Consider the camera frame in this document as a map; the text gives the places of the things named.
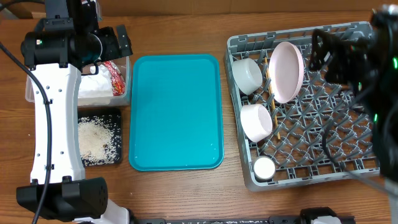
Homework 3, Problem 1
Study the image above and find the large white plate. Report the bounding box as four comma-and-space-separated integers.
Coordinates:
268, 42, 304, 103

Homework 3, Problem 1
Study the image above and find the wooden chopstick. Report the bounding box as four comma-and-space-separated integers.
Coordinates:
264, 57, 275, 112
271, 98, 280, 140

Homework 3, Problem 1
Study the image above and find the grey-white bowl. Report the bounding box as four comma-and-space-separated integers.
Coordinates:
232, 58, 262, 95

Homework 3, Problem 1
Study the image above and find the small pink bowl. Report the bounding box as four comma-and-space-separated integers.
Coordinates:
240, 104, 273, 142

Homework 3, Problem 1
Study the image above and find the white cup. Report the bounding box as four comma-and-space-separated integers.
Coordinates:
252, 156, 276, 180

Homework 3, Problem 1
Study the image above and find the red snack wrapper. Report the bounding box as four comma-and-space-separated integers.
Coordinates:
103, 60, 126, 96

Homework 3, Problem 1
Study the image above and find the white napkin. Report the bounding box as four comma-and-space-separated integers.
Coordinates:
78, 65, 113, 98

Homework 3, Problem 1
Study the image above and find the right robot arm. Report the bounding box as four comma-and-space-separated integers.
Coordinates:
308, 4, 397, 223

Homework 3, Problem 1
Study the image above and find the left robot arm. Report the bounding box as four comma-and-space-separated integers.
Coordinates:
16, 0, 132, 223

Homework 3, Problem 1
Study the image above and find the grey dishwasher rack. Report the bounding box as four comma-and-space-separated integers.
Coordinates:
224, 27, 379, 192

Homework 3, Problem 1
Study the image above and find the clear plastic waste bin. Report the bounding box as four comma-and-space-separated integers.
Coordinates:
24, 55, 132, 108

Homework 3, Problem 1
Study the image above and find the black food waste tray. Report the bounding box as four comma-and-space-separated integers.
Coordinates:
76, 107, 123, 167

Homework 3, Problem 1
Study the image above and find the teal serving tray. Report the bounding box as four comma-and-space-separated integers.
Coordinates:
129, 54, 224, 172

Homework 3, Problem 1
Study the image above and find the pile of rice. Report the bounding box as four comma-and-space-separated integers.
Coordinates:
77, 116, 121, 165

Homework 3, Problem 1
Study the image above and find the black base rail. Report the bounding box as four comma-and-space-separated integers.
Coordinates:
133, 214, 355, 224

